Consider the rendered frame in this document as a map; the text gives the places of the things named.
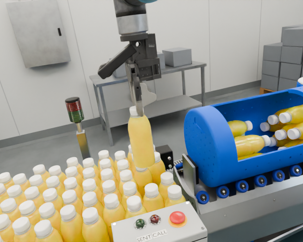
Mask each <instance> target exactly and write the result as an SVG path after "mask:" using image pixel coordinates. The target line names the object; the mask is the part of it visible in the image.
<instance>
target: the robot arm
mask: <svg viewBox="0 0 303 242"><path fill-rule="evenodd" d="M113 1H114V9H115V14H116V21H117V27H118V33H119V34H120V35H121V36H120V40H121V42H126V41H129V44H128V45H127V46H125V47H124V48H123V49H122V50H121V51H120V52H118V53H117V54H116V55H115V56H114V57H112V58H111V59H110V60H109V61H108V62H106V63H103V64H102V65H101V66H100V67H99V69H98V75H99V76H100V77H101V79H105V78H107V77H110V76H111V75H112V74H113V72H114V71H115V70H116V69H117V68H119V67H120V66H121V65H122V64H123V63H124V62H125V68H126V75H127V78H128V84H129V89H130V93H131V98H132V103H133V106H136V111H137V113H138V114H139V115H140V116H141V117H143V107H145V106H146V105H149V104H151V103H153V102H155V101H156V99H157V95H156V94H155V93H151V90H150V89H148V88H147V85H146V84H145V83H143V82H142V81H145V80H146V81H150V80H154V79H159V78H162V76H161V67H160V58H158V56H157V47H156V38H155V33H150V34H148V33H146V31H148V22H147V14H146V6H145V4H146V3H152V2H155V1H158V0H113ZM137 42H138V43H139V45H138V46H136V43H137Z"/></svg>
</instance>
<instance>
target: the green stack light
mask: <svg viewBox="0 0 303 242"><path fill-rule="evenodd" d="M67 112H68V111H67ZM68 116H69V119H70V122H79V121H82V120H83V119H84V113H83V110H82V109H80V110H78V111H74V112H68Z"/></svg>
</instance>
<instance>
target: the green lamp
mask: <svg viewBox="0 0 303 242"><path fill-rule="evenodd" d="M135 225H136V227H138V228H141V227H143V226H144V225H145V222H144V220H143V219H141V218H139V219H137V220H136V222H135Z"/></svg>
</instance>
